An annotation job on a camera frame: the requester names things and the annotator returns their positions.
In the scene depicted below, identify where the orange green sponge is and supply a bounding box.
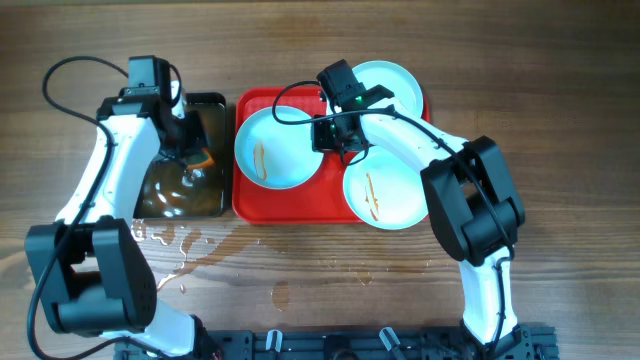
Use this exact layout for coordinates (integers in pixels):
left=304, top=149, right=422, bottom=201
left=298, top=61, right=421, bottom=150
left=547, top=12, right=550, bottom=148
left=184, top=148, right=215, bottom=170

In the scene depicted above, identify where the light blue plate front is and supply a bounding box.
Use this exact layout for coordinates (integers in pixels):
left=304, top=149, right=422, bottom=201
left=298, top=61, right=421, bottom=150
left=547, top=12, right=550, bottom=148
left=342, top=146, right=428, bottom=230

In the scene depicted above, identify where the light blue plate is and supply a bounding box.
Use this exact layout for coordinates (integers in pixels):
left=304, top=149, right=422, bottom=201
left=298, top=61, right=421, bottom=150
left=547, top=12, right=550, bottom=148
left=353, top=60, right=429, bottom=122
left=342, top=146, right=428, bottom=230
left=234, top=108, right=324, bottom=190

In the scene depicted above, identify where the light blue plate back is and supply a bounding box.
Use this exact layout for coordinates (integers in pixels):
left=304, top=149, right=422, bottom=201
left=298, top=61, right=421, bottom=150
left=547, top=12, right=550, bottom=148
left=353, top=60, right=429, bottom=122

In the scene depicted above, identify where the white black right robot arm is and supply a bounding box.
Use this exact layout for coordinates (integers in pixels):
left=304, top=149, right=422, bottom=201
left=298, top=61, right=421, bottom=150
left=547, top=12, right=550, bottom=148
left=312, top=99, right=525, bottom=357

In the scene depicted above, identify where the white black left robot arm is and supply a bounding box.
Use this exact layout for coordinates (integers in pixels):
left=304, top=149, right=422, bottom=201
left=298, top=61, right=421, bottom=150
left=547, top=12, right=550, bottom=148
left=25, top=95, right=218, bottom=359

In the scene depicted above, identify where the black water-filled tray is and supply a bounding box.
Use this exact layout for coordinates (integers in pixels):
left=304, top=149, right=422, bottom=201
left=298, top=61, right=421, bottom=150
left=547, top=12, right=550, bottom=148
left=134, top=92, right=230, bottom=219

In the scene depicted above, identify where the red plastic tray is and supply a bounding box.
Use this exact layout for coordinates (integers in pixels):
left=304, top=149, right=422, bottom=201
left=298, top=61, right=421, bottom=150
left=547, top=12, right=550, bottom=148
left=232, top=86, right=362, bottom=225

